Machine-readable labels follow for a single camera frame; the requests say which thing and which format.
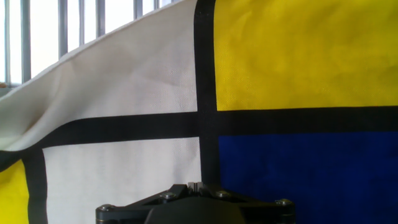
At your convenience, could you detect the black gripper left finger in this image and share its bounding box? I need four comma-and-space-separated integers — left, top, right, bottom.
95, 182, 197, 224

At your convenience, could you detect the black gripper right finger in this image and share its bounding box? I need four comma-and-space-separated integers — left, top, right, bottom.
195, 182, 296, 224

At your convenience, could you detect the colour block tablecloth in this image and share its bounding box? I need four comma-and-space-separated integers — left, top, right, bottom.
0, 0, 398, 224

